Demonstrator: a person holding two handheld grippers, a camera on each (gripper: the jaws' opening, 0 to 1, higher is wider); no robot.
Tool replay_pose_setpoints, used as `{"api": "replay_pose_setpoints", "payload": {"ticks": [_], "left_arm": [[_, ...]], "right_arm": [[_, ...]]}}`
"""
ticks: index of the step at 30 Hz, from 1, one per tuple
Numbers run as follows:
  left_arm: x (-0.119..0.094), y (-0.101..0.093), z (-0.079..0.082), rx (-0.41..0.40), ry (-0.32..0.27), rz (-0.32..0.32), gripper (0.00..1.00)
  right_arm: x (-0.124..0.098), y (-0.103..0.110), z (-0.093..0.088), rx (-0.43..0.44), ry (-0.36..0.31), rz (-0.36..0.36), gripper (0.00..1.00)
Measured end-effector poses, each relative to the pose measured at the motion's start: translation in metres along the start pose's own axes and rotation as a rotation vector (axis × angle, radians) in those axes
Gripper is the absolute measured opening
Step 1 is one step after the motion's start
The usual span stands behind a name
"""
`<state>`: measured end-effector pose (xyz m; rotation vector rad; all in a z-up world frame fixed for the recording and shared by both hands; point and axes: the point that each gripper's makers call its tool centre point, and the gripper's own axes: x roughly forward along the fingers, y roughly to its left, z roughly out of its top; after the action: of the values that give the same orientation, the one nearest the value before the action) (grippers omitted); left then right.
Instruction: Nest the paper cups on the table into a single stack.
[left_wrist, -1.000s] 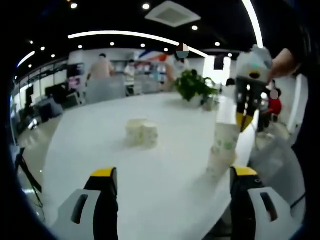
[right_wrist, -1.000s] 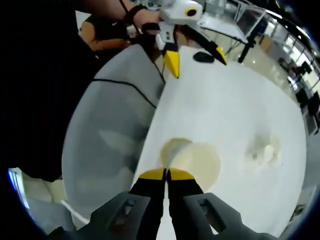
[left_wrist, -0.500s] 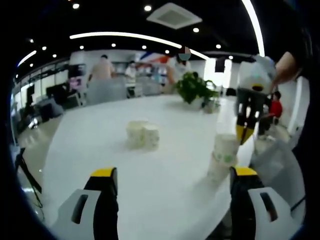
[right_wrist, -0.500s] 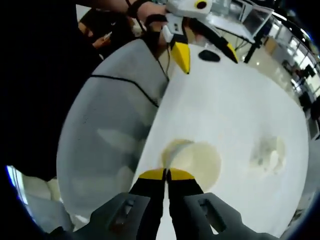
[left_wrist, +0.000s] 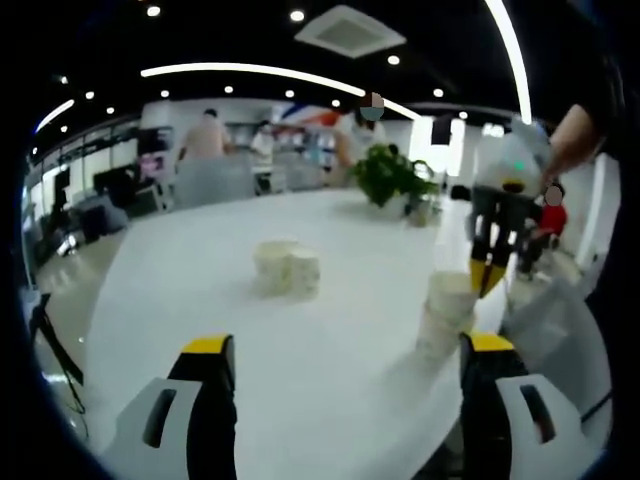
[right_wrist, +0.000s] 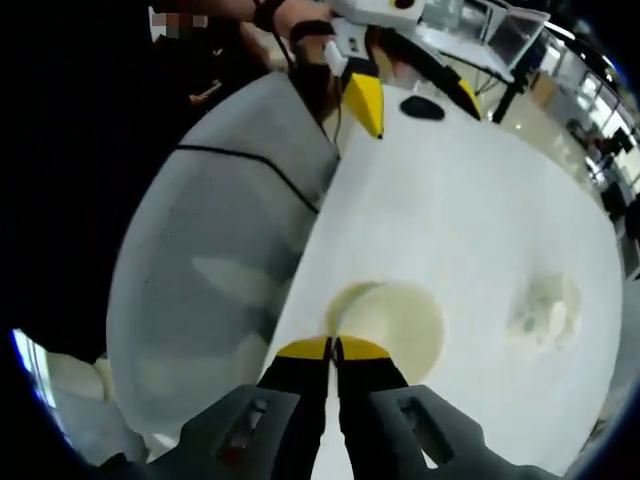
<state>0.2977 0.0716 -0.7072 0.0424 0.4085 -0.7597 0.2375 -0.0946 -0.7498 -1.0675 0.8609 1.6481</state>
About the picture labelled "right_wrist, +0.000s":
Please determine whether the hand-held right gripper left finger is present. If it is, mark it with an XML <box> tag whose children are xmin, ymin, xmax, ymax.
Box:
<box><xmin>97</xmin><ymin>336</ymin><xmax>335</xmax><ymax>480</ymax></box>

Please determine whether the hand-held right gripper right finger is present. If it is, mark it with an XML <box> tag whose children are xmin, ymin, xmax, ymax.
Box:
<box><xmin>334</xmin><ymin>335</ymin><xmax>564</xmax><ymax>480</ymax></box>

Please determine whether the pile of paper cups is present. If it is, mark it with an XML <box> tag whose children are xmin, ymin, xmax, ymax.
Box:
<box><xmin>507</xmin><ymin>272</ymin><xmax>584</xmax><ymax>346</ymax></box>

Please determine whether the person's left hand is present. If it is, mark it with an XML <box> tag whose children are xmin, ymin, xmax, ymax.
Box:
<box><xmin>269</xmin><ymin>0</ymin><xmax>347</xmax><ymax>74</ymax></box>

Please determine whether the black computer mouse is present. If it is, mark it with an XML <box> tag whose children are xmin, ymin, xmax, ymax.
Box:
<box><xmin>398</xmin><ymin>94</ymin><xmax>446</xmax><ymax>121</ymax></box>

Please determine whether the clear panel workbench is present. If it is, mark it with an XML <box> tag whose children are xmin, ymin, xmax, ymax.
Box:
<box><xmin>419</xmin><ymin>0</ymin><xmax>551</xmax><ymax>86</ymax></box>

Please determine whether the black tripod stand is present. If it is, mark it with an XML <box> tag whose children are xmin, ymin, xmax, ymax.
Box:
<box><xmin>492</xmin><ymin>74</ymin><xmax>526</xmax><ymax>124</ymax></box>

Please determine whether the grey chair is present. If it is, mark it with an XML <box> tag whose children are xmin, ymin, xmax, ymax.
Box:
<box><xmin>106</xmin><ymin>69</ymin><xmax>341</xmax><ymax>441</ymax></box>

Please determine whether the thin black cable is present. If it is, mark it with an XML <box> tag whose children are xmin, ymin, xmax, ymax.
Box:
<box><xmin>269</xmin><ymin>19</ymin><xmax>299</xmax><ymax>76</ymax></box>

